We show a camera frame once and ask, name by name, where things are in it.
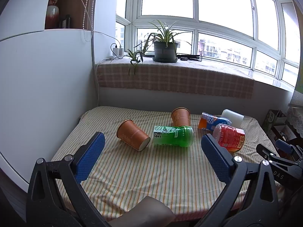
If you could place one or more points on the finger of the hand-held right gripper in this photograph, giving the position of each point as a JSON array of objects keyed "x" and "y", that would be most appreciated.
[
  {"x": 279, "y": 164},
  {"x": 284, "y": 146}
]

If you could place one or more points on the dark bottle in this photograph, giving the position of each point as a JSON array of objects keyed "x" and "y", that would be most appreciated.
[{"x": 67, "y": 21}]

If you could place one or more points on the dark plant saucer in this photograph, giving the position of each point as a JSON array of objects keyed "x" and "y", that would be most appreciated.
[{"x": 165, "y": 59}]

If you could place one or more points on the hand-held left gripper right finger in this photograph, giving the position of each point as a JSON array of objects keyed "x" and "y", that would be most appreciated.
[{"x": 216, "y": 157}]

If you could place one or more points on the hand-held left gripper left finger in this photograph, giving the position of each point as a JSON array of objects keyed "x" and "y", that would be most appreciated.
[{"x": 91, "y": 156}]

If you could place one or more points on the white plastic cup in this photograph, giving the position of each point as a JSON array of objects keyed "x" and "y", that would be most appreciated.
[{"x": 233, "y": 117}]

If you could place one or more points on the person's leg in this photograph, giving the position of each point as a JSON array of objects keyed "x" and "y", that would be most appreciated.
[{"x": 144, "y": 214}]

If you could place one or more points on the black flat device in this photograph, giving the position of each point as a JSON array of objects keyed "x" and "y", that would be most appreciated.
[{"x": 189, "y": 57}]

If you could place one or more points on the white window frame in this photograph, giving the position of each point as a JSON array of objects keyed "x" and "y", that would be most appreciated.
[{"x": 196, "y": 24}]

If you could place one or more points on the blue orange drink bottle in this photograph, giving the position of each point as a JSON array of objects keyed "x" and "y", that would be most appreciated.
[{"x": 209, "y": 123}]

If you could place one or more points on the white charger plug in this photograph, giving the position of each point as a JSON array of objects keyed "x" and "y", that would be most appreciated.
[{"x": 117, "y": 50}]

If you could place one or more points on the checked windowsill cloth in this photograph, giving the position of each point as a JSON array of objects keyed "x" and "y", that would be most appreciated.
[{"x": 189, "y": 78}]

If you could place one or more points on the striped bed sheet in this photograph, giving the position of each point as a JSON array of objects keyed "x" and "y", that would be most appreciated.
[{"x": 151, "y": 175}]

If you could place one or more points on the red and white vase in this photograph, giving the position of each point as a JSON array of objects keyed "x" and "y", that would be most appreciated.
[{"x": 52, "y": 16}]

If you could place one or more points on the white power strip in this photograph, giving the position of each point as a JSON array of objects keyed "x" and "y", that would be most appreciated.
[{"x": 116, "y": 58}]

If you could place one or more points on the cardboard box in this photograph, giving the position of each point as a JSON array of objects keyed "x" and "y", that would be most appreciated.
[{"x": 272, "y": 121}]

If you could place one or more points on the white cabinet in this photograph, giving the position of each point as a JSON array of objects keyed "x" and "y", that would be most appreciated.
[{"x": 45, "y": 94}]

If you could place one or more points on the green tea bottle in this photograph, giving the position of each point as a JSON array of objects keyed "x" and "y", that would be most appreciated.
[{"x": 172, "y": 136}]

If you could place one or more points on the spider plant in dark pot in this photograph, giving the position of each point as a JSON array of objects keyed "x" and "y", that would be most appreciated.
[{"x": 164, "y": 47}]

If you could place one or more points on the red drink bottle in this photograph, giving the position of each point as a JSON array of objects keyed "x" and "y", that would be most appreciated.
[{"x": 229, "y": 137}]

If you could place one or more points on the brown paper cup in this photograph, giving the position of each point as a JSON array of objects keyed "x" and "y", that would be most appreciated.
[
  {"x": 181, "y": 118},
  {"x": 132, "y": 134}
]

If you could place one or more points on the white lace cloth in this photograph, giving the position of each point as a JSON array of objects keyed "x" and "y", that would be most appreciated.
[{"x": 296, "y": 108}]

